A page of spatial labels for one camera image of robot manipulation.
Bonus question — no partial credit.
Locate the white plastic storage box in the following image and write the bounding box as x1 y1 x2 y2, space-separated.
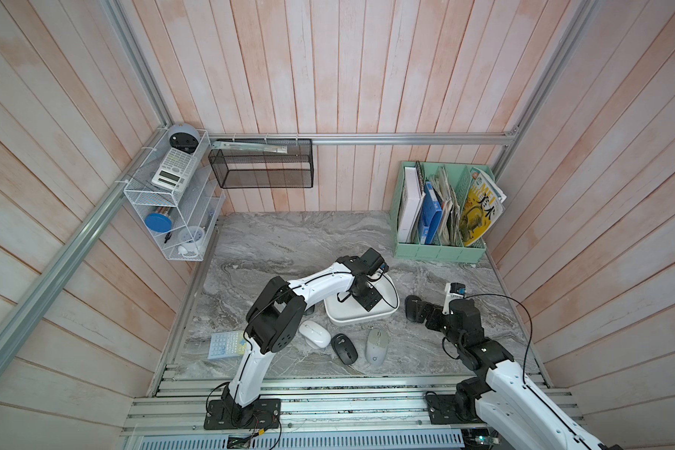
324 275 401 326

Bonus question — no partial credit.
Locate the grey mouse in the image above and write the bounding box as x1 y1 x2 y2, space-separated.
366 328 390 367

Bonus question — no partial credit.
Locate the black ribbed mouse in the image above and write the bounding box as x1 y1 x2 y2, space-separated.
331 333 358 366

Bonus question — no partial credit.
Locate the white smooth mouse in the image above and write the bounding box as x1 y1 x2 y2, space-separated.
298 320 332 349

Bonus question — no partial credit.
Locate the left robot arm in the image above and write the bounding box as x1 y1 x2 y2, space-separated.
221 247 398 410

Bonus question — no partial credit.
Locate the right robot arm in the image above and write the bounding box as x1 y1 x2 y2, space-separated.
405 294 609 449

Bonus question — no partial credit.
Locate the blue folder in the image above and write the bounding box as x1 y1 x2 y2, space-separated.
417 181 443 245

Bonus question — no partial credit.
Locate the white binder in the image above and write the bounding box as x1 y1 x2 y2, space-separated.
397 166 424 244

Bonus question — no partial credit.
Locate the newspapers stack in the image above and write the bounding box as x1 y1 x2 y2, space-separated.
431 165 459 246

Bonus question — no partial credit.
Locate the green file organizer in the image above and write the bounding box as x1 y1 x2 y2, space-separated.
389 161 494 264

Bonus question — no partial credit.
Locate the yellow magazine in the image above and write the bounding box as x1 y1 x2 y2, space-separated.
459 168 507 247

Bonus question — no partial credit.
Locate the blue lid jar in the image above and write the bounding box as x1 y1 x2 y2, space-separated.
144 206 174 234

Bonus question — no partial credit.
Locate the white calculator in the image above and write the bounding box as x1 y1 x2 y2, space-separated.
151 148 198 192

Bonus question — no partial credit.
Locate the round grey speaker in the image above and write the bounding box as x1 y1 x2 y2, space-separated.
168 124 201 155

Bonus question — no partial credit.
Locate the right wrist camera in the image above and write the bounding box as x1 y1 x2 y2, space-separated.
442 282 466 315

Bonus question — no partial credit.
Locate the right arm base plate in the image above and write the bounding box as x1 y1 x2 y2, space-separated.
424 391 481 425

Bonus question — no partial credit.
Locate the black mesh wall basket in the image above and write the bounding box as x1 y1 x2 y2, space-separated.
208 139 315 189

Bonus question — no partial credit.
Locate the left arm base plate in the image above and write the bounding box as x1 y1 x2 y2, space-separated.
204 399 281 431

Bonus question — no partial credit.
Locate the white wire wall shelf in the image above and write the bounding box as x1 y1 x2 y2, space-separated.
123 127 225 262

